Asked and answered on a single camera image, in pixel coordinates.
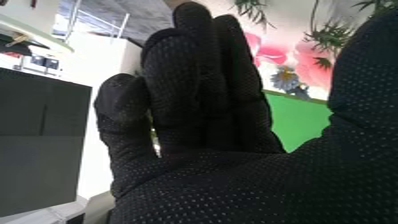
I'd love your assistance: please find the pink flower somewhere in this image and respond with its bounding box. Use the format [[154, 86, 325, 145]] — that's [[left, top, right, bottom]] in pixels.
[[243, 31, 291, 68], [291, 39, 337, 92]]

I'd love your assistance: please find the green sprig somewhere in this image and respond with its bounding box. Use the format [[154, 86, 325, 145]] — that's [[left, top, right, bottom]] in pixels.
[[303, 21, 357, 52], [232, 0, 277, 30], [351, 0, 398, 18]]

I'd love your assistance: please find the dark mat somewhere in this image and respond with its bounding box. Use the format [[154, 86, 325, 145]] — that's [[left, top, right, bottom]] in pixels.
[[0, 67, 94, 218]]

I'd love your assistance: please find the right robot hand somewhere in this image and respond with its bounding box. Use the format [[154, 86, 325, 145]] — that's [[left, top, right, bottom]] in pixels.
[[92, 1, 398, 224]]

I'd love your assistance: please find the blue flower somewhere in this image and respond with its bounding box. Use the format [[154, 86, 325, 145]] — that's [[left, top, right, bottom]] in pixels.
[[269, 65, 312, 101]]

